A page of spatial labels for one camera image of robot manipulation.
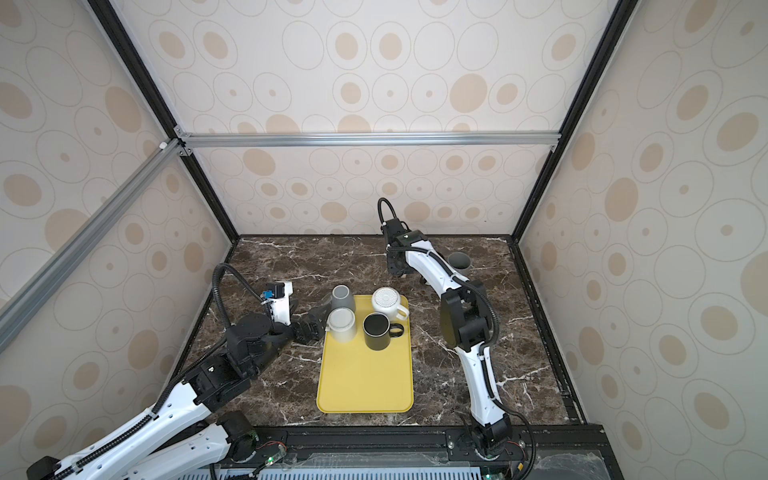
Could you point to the aluminium rail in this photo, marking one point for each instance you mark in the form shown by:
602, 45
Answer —
378, 139
33, 295

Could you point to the black mug white base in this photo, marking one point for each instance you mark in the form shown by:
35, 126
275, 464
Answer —
459, 261

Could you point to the white ribbed mug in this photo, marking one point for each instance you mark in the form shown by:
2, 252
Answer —
389, 302

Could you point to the yellow plastic tray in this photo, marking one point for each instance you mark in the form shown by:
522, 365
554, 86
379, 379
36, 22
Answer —
357, 379

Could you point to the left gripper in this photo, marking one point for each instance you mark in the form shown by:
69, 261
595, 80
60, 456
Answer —
316, 329

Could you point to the back aluminium rail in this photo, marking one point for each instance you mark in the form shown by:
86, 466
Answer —
378, 139

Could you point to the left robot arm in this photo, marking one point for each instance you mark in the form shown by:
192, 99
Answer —
224, 372

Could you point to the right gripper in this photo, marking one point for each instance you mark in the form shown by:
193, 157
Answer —
392, 266

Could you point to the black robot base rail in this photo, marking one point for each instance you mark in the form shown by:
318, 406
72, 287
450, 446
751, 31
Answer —
549, 452

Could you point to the left aluminium rail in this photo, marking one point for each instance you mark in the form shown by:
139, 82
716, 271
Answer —
33, 295

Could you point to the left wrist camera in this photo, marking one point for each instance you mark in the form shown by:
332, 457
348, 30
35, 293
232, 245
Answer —
276, 300

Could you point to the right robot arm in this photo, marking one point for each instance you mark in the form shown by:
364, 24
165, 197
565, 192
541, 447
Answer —
469, 326

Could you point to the small grey mug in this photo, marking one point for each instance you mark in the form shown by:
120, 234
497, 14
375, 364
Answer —
342, 298

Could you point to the green lit circuit board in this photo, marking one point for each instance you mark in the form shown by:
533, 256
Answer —
270, 453

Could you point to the black mug white rim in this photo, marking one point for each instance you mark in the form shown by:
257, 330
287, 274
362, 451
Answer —
379, 331

